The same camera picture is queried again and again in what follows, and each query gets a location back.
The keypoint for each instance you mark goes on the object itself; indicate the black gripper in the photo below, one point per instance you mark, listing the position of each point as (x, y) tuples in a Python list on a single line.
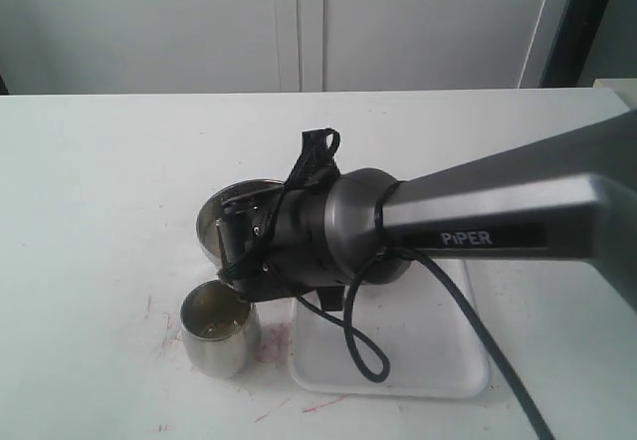
[(290, 273)]

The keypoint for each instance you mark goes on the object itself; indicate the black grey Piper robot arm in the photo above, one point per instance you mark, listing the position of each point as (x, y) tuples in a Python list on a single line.
[(570, 197)]

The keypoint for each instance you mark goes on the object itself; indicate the steel bowl with rice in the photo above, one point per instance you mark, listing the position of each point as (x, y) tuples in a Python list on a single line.
[(212, 210)]

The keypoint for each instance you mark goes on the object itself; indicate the small steel cup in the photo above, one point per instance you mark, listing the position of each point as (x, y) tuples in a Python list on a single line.
[(221, 333)]

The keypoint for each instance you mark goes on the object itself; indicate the white plastic tray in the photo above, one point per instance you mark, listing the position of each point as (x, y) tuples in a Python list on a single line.
[(432, 349)]

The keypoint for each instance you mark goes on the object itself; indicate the white cabinet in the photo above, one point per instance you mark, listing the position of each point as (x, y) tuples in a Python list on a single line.
[(234, 46)]

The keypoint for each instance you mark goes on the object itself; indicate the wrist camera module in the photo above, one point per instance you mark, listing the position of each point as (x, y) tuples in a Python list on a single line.
[(245, 230)]

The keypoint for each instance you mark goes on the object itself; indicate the dark vertical post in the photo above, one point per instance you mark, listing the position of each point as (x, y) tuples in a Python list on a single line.
[(576, 32)]

